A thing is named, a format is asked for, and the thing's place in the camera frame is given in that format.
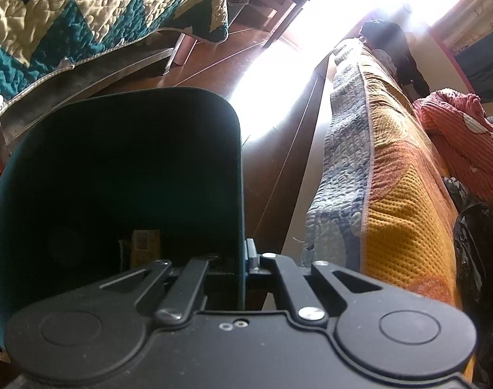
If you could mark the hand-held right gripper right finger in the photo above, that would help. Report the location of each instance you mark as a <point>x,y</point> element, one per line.
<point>251,256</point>

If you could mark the black plastic bag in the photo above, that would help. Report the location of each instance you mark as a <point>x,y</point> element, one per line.
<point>477,247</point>

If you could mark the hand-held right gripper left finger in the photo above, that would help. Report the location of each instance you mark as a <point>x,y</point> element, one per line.
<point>189,285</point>

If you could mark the metal bed frame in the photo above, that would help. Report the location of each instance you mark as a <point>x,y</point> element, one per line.
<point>121,65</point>

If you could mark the yellow packet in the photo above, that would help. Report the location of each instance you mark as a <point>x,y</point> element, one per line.
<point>145,244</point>

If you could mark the teal and cream zigzag quilt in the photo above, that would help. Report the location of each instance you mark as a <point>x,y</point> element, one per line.
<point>88,8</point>

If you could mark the orange and yellow blanket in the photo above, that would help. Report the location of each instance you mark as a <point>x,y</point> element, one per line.
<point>404,210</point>

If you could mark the pink striped blanket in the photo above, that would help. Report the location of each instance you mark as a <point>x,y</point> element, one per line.
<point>453,129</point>

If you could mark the dark teal curtain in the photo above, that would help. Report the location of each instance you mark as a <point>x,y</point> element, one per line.
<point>485,73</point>

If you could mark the blue and grey quilt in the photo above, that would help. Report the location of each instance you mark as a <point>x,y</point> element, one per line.
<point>339,150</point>

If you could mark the black garment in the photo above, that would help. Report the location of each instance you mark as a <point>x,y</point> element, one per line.
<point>400,48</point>

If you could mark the teal plastic trash bin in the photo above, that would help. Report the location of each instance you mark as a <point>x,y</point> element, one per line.
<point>109,150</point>

